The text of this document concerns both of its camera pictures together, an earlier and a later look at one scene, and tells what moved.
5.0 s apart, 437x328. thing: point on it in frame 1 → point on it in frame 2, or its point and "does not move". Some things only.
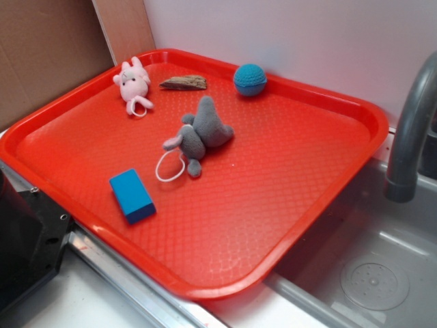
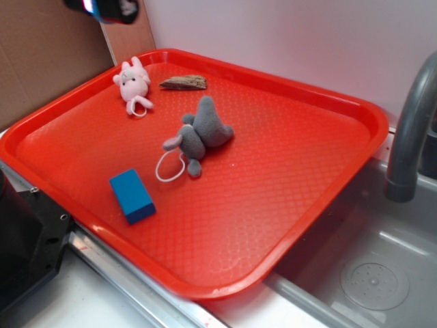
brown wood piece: x=186 y=82 does not move
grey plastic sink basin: x=372 y=264 does not move
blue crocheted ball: x=250 y=79 → x=93 y=7
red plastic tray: x=190 y=172 does not move
